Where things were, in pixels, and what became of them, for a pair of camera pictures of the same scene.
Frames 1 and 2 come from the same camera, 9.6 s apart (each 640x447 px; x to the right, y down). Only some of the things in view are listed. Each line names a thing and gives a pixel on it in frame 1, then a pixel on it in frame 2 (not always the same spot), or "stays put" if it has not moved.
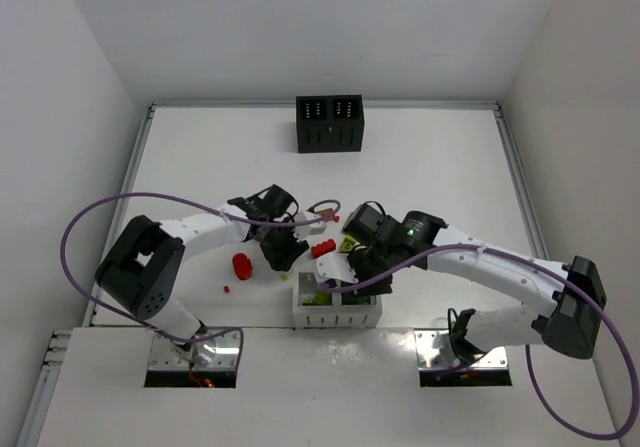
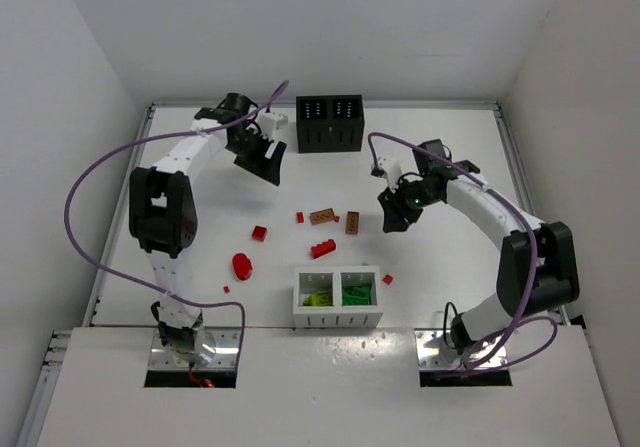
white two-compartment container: (312, 308) stays put
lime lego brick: (348, 244) → (326, 297)
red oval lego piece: (242, 266) stays put
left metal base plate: (217, 352) stays put
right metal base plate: (434, 351) stays put
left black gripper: (282, 249) → (252, 149)
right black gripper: (373, 281) → (400, 202)
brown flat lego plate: (329, 213) stays put
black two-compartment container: (333, 123) stays put
